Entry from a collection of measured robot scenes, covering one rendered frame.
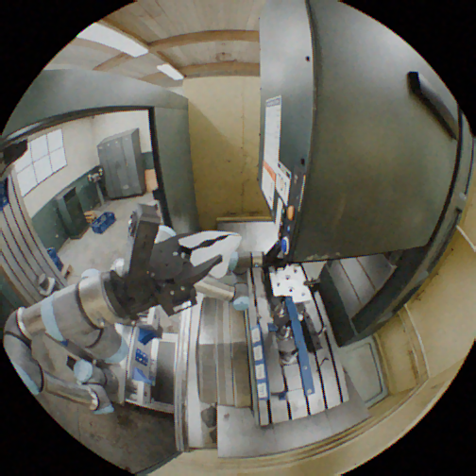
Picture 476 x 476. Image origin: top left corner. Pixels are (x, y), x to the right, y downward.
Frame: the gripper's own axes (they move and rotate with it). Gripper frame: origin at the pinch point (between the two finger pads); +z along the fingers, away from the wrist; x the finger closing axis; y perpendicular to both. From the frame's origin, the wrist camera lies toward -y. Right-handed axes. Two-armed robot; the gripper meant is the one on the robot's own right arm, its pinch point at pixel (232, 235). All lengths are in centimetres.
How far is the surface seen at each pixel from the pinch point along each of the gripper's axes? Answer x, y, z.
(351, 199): 8.1, -5.0, 20.6
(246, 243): -91, 98, 71
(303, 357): 20, 50, 17
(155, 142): -68, -9, 1
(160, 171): -68, 6, 1
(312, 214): 4.1, -1.6, 13.6
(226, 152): -119, 14, 67
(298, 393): 31, 52, 6
